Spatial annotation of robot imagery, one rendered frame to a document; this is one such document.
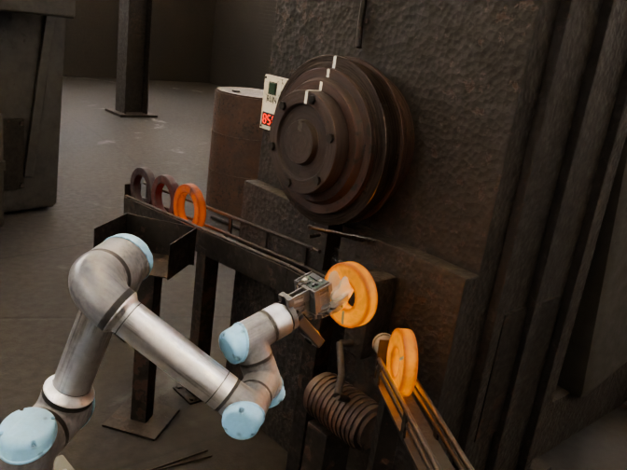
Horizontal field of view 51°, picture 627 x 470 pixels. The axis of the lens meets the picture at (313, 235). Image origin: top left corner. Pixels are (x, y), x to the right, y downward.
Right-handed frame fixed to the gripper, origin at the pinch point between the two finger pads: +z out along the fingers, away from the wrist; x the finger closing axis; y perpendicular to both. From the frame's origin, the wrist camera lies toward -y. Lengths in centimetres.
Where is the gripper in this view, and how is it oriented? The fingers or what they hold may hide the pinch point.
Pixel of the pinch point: (350, 286)
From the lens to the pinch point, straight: 157.4
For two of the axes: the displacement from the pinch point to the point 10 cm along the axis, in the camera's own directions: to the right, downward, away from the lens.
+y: -0.7, -8.6, -5.0
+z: 7.5, -3.7, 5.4
